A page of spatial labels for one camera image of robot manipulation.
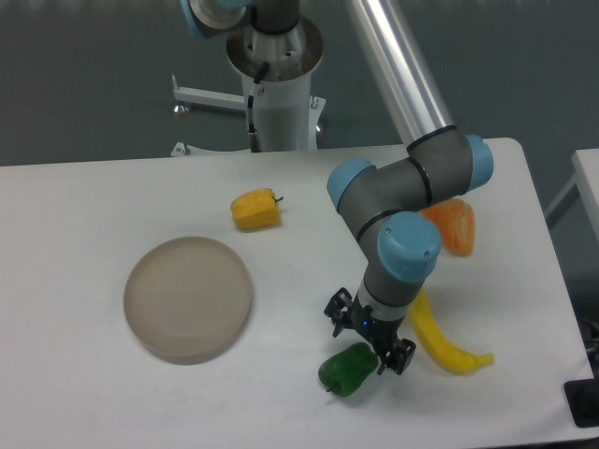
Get black base cable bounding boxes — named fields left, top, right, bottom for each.
left=245, top=61, right=270, bottom=153

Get beige round plate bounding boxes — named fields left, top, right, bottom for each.
left=123, top=237, right=253, bottom=365

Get black device at table edge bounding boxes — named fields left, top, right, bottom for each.
left=563, top=378, right=598, bottom=428

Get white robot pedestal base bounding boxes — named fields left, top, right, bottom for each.
left=171, top=16, right=326, bottom=152

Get white side table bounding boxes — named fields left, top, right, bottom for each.
left=544, top=148, right=599, bottom=236

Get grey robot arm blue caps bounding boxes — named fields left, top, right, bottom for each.
left=181, top=1, right=493, bottom=373

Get orange bell pepper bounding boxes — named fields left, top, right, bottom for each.
left=420, top=198, right=475, bottom=257

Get yellow bell pepper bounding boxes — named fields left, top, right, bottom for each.
left=230, top=188, right=282, bottom=231

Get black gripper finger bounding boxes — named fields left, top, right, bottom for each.
left=325, top=287, right=354, bottom=338
left=376, top=338, right=416, bottom=375

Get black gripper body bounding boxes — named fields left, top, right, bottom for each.
left=350, top=289, right=406, bottom=358

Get long yellow chili pepper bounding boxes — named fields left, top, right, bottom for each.
left=408, top=288, right=494, bottom=374

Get green bell pepper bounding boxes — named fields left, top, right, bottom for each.
left=317, top=342, right=379, bottom=398

